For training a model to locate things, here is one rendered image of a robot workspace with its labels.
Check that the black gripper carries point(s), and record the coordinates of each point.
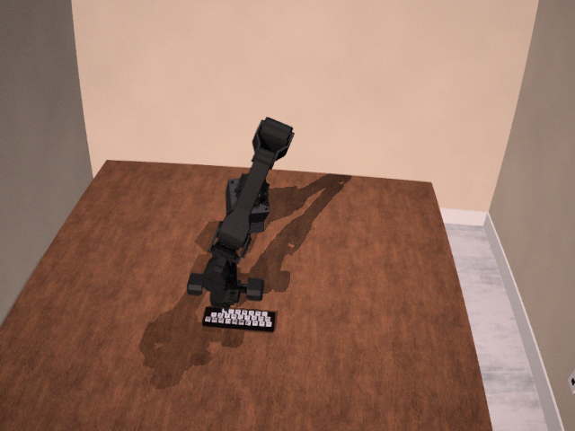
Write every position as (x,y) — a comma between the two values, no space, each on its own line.
(253,290)

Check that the black keyboard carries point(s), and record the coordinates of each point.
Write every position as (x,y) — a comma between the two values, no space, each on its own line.
(239,319)

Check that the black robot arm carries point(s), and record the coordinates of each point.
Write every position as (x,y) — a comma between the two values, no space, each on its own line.
(272,143)

